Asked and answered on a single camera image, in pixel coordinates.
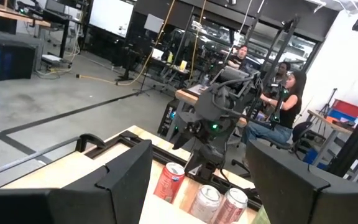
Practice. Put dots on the person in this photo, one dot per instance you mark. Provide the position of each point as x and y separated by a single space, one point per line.
282 73
289 112
240 59

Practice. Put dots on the black office chair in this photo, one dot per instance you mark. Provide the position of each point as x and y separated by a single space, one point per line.
301 130

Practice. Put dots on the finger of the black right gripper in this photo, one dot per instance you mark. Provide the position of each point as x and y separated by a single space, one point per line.
186 135

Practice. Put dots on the blue storage bin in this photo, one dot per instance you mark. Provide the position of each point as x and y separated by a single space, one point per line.
340 115

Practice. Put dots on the black rig post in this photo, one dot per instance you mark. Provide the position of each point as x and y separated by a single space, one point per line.
353 143

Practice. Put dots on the silver diet cola can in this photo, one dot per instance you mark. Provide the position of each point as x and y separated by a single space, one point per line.
230 208

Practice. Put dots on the red storage bin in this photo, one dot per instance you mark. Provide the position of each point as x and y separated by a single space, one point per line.
350 108

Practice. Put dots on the white board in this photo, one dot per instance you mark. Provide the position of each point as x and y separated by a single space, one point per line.
110 17

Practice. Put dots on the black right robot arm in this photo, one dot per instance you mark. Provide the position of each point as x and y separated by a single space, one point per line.
208 158

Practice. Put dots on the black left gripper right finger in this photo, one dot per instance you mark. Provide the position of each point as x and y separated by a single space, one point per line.
291 199

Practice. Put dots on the wooden table with metal legs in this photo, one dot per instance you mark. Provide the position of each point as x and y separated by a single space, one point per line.
322 119

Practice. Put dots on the grey panel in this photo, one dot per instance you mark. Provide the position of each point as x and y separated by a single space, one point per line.
153 23

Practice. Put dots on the wooden work table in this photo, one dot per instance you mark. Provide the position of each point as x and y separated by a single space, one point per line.
186 96

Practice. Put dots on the black light stand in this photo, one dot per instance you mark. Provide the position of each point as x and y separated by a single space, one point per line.
144 77

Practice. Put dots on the red soda can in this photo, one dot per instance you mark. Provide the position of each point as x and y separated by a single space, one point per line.
168 185

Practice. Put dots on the wooden desk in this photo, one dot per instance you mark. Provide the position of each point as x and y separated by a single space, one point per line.
11 14

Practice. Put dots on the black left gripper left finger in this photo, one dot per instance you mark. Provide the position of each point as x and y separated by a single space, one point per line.
120 193

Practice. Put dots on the pink Spindrift can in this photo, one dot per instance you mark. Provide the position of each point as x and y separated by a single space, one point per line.
204 205

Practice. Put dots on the black hook clamp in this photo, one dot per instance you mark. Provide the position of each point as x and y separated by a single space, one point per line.
87 140

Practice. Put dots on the black tripod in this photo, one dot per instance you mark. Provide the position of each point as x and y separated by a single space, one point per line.
330 99

